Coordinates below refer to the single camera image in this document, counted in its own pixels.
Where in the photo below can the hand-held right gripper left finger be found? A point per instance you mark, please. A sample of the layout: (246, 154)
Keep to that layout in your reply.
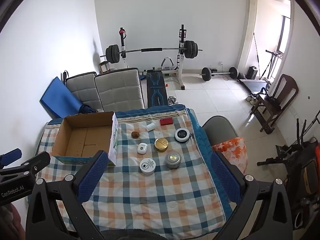
(93, 177)

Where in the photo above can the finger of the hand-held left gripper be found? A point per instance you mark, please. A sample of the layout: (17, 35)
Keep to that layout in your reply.
(11, 156)
(37, 162)

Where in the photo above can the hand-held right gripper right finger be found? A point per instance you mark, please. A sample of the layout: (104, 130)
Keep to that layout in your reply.
(225, 180)

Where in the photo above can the cardboard box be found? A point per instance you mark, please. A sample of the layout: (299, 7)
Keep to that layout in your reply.
(75, 140)

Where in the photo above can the grey round tin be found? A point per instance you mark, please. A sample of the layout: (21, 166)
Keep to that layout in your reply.
(173, 160)

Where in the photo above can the white jar with black logo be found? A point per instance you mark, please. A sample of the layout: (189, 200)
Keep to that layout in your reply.
(147, 166)

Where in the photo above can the white earbud case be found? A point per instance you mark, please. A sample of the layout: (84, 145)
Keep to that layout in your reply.
(142, 148)

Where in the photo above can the brown walnut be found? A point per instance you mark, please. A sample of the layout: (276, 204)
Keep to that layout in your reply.
(135, 134)

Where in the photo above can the white jar with black lid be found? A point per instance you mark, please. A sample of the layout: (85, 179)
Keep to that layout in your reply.
(182, 135)

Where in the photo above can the gold round tin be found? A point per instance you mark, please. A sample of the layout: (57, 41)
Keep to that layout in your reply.
(161, 144)

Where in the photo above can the orange patterned cushion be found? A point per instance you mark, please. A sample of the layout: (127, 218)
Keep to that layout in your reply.
(232, 150)

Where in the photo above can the grey chair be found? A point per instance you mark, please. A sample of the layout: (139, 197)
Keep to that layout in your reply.
(220, 130)

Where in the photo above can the checkered tablecloth table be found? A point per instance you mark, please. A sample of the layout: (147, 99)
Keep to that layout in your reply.
(200, 135)

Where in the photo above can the plaid blanket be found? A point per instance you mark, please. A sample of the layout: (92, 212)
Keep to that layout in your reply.
(162, 192)

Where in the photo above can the blue foam mat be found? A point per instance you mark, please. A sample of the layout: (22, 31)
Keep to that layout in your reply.
(58, 97)

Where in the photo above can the black fitness equipment pile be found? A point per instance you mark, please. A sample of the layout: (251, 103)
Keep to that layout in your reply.
(297, 160)

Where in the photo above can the small white case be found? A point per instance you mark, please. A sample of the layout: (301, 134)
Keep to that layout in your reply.
(150, 126)

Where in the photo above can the red flat box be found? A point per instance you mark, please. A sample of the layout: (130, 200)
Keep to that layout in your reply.
(166, 121)

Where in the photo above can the white shoe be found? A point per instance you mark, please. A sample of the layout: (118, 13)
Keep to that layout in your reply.
(248, 98)
(253, 101)

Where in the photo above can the grey quilted cushion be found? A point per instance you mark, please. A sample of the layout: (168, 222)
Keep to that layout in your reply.
(120, 90)
(82, 90)

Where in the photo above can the chrome dumbbell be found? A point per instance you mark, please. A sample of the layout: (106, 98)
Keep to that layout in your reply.
(172, 100)

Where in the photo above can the black treadmill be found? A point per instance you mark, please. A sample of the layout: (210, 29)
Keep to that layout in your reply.
(253, 86)

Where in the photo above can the short barbell with black plates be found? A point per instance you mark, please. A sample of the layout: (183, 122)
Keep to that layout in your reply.
(206, 74)

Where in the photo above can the black and blue weight bench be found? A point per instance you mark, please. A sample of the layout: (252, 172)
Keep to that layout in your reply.
(156, 87)

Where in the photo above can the black box appliance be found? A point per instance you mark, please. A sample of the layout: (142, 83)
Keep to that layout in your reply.
(252, 72)

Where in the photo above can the dark wooden chair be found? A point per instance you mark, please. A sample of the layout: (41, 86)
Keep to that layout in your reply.
(287, 87)

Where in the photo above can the white squat rack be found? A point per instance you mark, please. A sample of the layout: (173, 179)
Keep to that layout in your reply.
(182, 62)

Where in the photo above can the black exercise machine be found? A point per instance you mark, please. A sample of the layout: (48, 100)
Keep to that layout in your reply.
(273, 53)

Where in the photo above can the long barbell with black plates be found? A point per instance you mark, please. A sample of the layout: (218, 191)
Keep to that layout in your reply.
(151, 50)

